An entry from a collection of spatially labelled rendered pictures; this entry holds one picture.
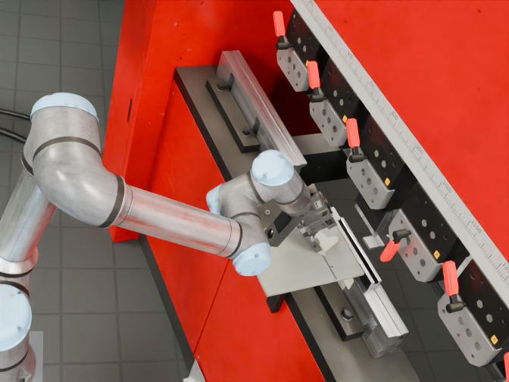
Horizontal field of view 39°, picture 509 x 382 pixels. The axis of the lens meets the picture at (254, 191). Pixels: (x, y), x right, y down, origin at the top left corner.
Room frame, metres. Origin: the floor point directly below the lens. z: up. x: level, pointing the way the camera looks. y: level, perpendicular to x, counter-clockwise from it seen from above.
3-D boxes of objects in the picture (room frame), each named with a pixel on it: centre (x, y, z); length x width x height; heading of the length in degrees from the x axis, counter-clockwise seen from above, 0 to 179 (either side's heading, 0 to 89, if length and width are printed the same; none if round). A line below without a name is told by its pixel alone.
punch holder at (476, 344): (0.94, -0.50, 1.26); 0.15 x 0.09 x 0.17; 38
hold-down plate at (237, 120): (1.67, 0.14, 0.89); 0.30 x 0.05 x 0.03; 38
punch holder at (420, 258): (1.10, -0.38, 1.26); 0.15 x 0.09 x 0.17; 38
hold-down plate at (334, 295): (1.17, -0.25, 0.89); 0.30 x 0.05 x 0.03; 38
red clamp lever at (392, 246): (1.08, -0.32, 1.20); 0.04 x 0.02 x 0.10; 128
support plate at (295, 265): (1.15, -0.16, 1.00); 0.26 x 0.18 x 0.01; 128
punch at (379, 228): (1.24, -0.27, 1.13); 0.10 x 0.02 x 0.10; 38
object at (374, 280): (1.22, -0.29, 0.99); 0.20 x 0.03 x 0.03; 38
